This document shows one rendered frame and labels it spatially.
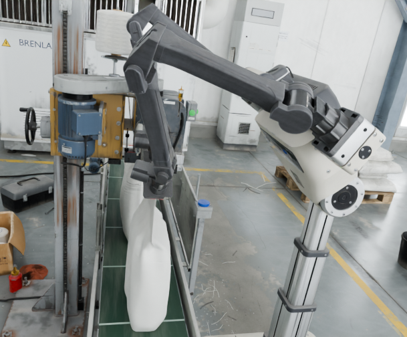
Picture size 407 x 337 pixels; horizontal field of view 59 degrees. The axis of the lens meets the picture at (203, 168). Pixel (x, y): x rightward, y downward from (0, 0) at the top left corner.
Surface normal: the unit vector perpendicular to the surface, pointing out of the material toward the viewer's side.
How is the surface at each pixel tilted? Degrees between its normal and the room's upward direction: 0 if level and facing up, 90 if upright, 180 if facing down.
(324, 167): 90
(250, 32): 90
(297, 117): 121
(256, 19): 90
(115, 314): 0
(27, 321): 0
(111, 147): 90
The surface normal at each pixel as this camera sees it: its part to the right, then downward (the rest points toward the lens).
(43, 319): 0.13, -0.93
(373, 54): 0.21, 0.37
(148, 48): -0.20, 0.75
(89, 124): 0.60, 0.36
